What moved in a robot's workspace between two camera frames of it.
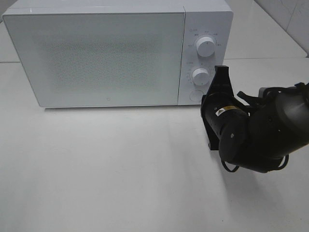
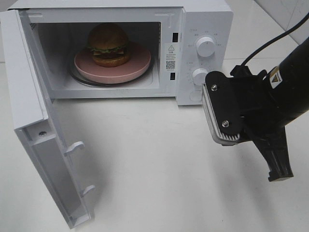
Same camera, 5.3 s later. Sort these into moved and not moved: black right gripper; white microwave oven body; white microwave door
Moved: white microwave door; black right gripper
Not moved: white microwave oven body
